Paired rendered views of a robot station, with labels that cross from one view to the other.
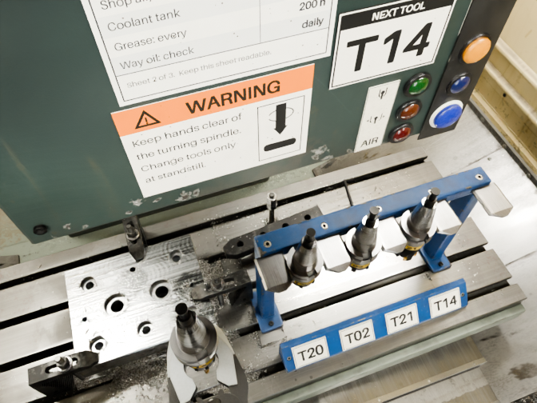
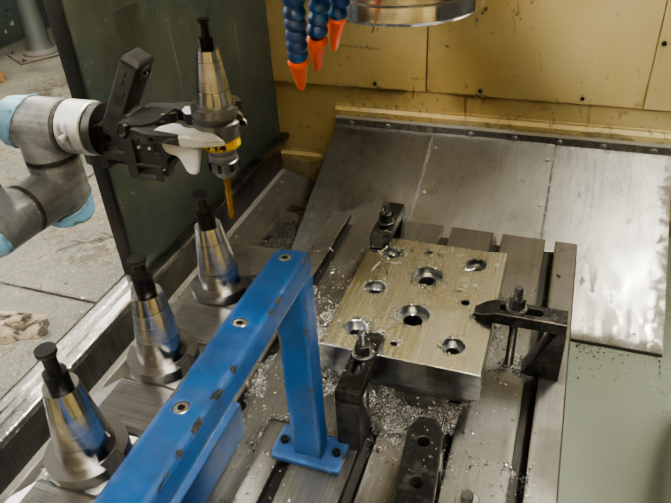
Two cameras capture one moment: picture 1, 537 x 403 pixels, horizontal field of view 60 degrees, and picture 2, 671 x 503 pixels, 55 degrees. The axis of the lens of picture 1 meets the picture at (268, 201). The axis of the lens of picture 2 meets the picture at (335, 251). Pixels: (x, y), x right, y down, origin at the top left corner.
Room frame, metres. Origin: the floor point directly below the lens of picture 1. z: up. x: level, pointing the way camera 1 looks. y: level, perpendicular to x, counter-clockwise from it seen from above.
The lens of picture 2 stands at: (0.80, -0.39, 1.62)
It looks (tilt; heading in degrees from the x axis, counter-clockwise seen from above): 35 degrees down; 131
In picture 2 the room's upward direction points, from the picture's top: 4 degrees counter-clockwise
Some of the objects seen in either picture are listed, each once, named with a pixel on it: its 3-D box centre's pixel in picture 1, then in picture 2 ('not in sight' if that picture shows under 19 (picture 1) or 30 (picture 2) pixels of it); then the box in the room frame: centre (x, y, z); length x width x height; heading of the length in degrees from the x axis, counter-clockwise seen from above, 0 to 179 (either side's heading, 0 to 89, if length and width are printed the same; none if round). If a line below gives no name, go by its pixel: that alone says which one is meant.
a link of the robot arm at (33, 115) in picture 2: not in sight; (41, 125); (-0.07, 0.00, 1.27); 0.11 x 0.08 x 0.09; 20
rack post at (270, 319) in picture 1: (265, 284); (302, 374); (0.39, 0.01, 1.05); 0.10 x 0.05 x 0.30; 20
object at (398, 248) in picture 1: (390, 236); (130, 405); (0.42, -0.22, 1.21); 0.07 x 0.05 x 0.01; 20
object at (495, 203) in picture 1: (494, 201); not in sight; (0.49, -0.43, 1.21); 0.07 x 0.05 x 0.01; 20
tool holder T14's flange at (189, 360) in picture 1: (194, 341); (216, 112); (0.20, 0.10, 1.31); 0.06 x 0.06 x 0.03
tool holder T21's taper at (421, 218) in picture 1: (423, 213); (73, 417); (0.43, -0.27, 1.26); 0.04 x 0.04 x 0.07
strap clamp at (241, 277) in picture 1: (221, 289); (362, 376); (0.41, 0.10, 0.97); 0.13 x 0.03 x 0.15; 110
